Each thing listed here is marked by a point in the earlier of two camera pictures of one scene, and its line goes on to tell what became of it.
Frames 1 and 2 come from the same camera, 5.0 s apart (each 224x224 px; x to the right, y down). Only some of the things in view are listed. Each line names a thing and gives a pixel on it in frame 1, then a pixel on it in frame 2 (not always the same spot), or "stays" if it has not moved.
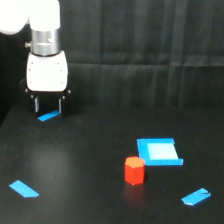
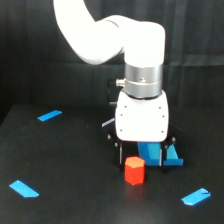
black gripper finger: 34,103 -> 121,155
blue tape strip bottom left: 23,190 stays
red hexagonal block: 135,170 stays
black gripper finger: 65,103 -> 163,153
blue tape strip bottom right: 196,197 stays
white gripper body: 47,77 -> 141,120
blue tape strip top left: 49,115 stays
